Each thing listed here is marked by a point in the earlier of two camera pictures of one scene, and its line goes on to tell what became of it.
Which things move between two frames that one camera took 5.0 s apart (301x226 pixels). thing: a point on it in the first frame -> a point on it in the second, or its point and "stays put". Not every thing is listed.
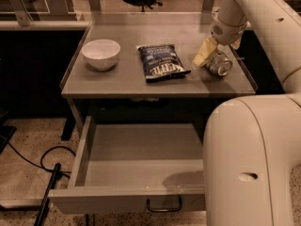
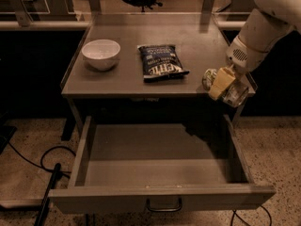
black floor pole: x=39 y=219 stays put
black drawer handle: x=166 y=210 stays put
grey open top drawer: x=156 y=168 stays put
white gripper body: x=226 y=34 -> x=243 y=59
